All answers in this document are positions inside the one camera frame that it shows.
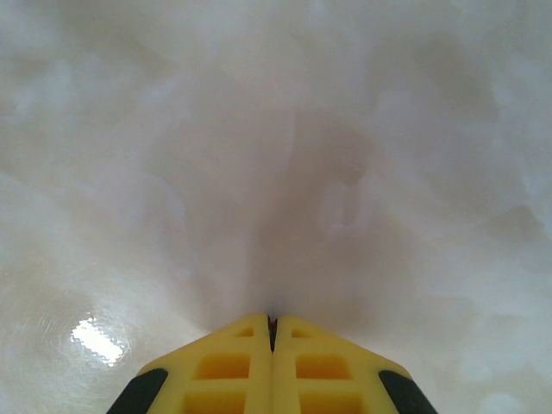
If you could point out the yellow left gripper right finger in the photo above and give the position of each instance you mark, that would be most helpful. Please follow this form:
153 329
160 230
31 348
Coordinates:
323 379

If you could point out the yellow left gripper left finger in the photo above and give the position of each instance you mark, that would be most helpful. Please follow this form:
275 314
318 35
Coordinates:
224 379

